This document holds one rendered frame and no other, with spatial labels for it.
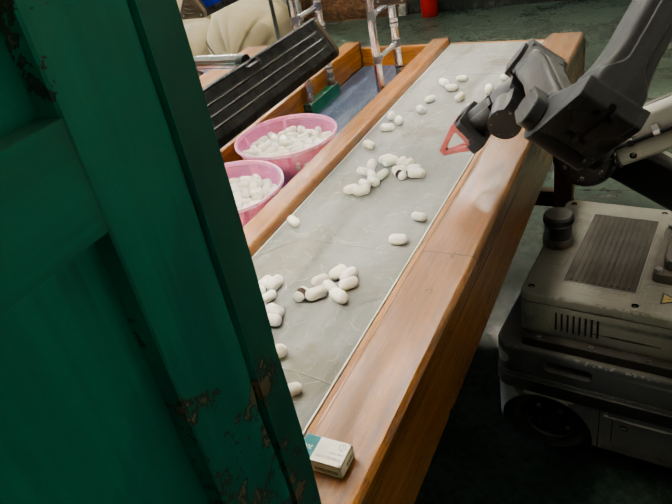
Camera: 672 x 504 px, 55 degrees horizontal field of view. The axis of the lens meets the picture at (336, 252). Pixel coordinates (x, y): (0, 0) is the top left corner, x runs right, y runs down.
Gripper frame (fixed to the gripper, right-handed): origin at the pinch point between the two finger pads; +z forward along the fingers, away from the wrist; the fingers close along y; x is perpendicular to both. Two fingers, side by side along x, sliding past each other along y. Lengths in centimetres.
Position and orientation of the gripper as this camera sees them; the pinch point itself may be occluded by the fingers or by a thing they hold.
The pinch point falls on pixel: (444, 150)
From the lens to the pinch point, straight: 128.8
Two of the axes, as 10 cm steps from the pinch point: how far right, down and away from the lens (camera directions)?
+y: -4.3, 5.5, -7.2
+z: -5.8, 4.5, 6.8
